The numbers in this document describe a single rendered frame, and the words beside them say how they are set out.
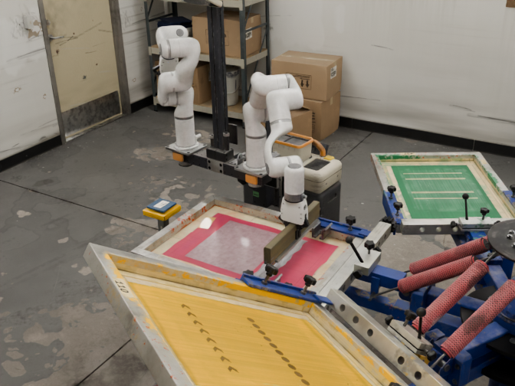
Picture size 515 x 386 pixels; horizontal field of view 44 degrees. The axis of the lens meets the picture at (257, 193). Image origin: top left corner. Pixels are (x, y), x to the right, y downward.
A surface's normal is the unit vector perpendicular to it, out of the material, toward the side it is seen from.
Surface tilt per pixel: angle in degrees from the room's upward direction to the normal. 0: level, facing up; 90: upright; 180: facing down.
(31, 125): 90
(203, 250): 0
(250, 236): 0
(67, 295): 0
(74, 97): 90
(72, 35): 90
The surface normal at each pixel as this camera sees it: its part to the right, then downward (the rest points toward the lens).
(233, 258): -0.02, -0.89
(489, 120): -0.51, 0.39
